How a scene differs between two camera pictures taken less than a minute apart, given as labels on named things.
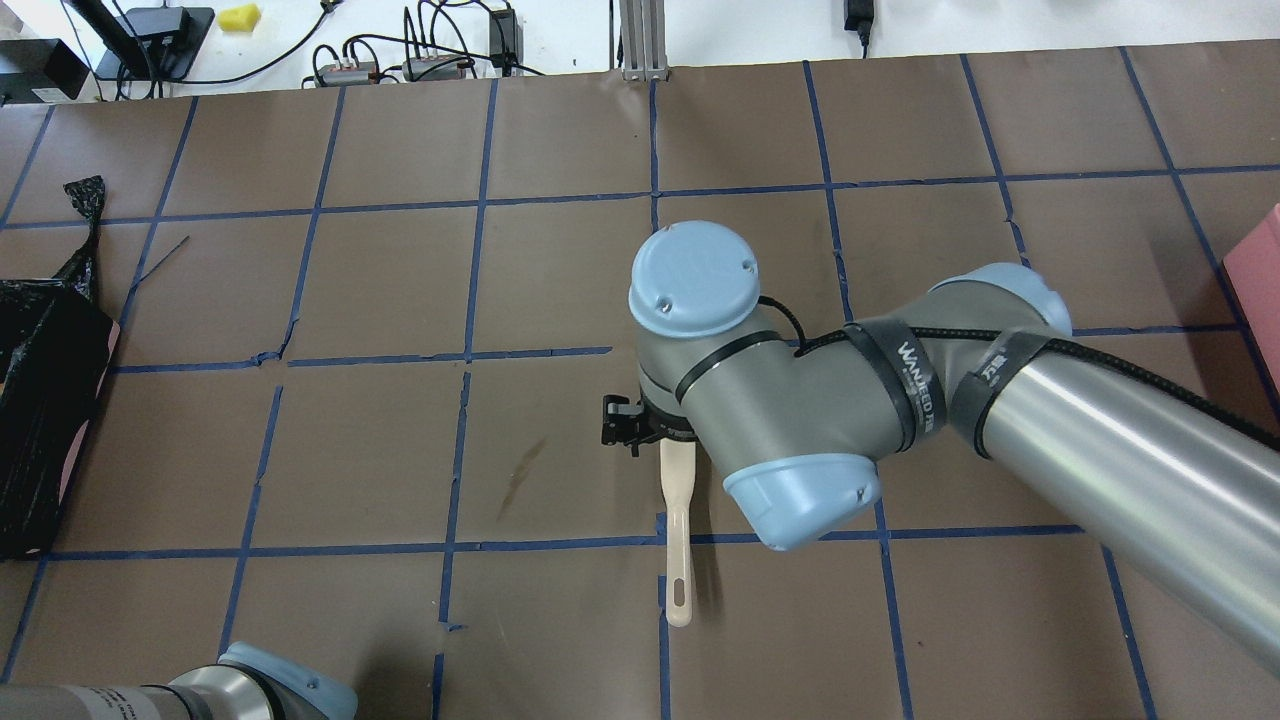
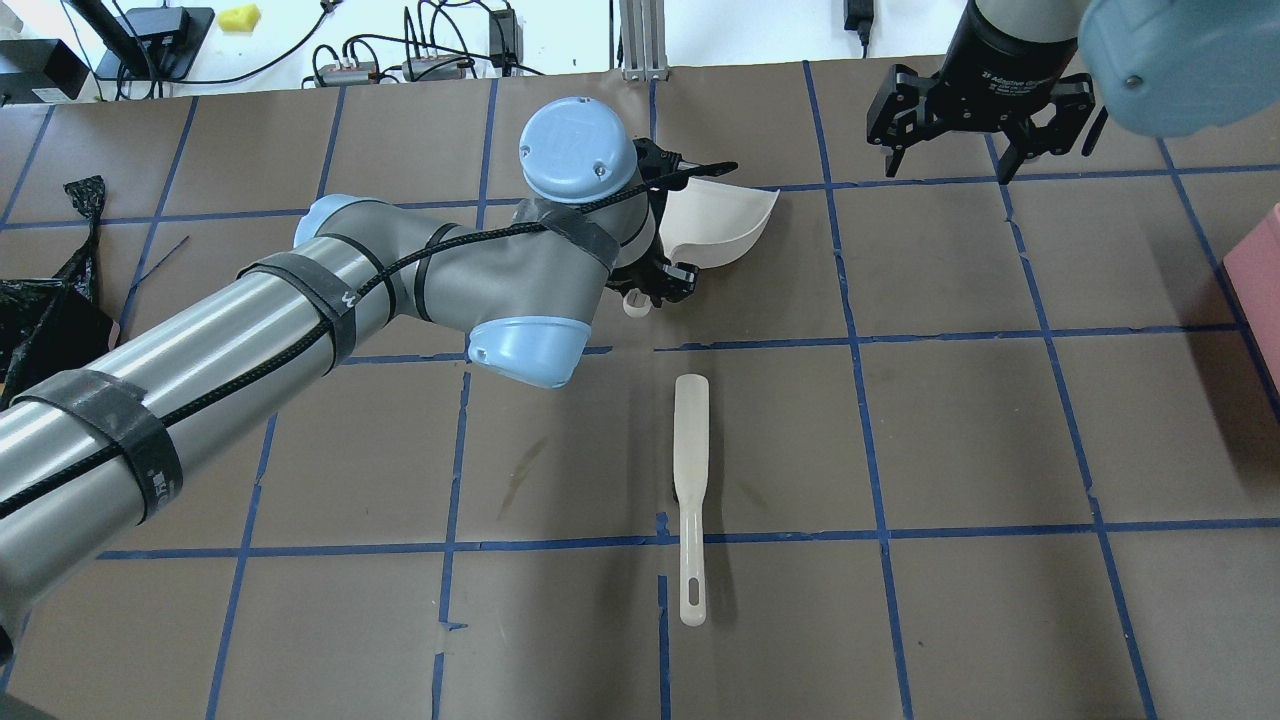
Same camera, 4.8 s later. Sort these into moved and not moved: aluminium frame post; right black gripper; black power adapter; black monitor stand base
Moved: right black gripper
Not moved: black monitor stand base; black power adapter; aluminium frame post
